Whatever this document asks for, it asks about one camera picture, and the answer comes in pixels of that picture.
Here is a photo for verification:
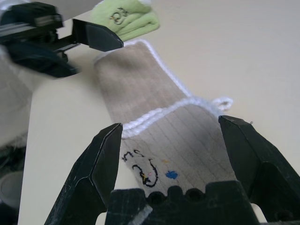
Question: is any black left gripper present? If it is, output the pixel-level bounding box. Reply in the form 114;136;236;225
0;1;124;80

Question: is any light green folded towel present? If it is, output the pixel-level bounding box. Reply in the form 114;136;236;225
90;0;161;43

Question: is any beige towel with white trim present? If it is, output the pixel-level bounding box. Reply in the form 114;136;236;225
93;39;238;198

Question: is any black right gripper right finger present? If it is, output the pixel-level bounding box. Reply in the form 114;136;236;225
218;115;300;225

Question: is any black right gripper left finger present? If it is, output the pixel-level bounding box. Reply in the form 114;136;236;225
44;123;124;225

